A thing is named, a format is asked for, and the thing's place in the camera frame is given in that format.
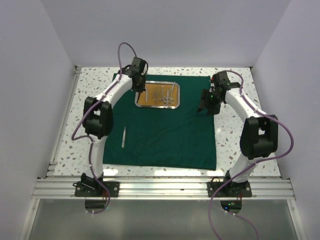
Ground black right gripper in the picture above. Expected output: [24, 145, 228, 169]
[197, 88, 224, 116]

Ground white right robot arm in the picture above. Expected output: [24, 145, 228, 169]
[197, 70, 278, 197]

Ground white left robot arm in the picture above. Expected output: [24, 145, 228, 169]
[75, 57, 149, 197]

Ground steel surgical scissors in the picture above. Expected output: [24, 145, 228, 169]
[155, 86, 169, 106]

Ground steel forceps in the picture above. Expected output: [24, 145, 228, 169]
[152, 86, 163, 101]

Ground yellow tray liner mat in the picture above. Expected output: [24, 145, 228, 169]
[137, 83, 179, 106]

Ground steel instrument tray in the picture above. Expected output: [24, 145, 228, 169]
[134, 80, 181, 110]

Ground steel hemostat clamp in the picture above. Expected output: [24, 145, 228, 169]
[163, 82, 175, 106]

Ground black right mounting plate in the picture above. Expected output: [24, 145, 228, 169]
[206, 181, 253, 198]

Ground black mounting plate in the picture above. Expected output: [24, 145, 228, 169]
[206, 181, 253, 198]
[72, 181, 120, 198]

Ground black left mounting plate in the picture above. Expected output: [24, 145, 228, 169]
[72, 181, 120, 198]

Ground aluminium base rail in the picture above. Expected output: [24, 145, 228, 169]
[31, 177, 295, 200]

